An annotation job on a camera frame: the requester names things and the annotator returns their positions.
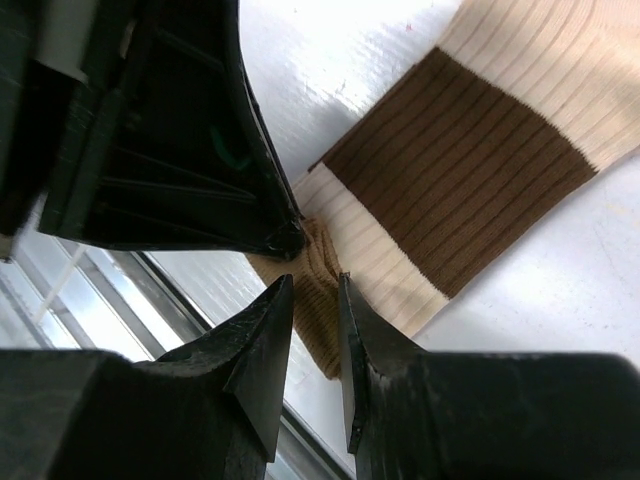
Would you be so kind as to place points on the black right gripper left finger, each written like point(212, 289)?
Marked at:
point(209, 409)

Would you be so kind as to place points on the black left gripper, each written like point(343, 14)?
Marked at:
point(144, 112)

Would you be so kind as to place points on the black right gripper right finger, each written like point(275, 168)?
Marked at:
point(414, 414)

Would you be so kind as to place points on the cream and brown sock pair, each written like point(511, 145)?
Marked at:
point(518, 104)

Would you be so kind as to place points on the aluminium front rail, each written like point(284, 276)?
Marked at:
point(60, 294)

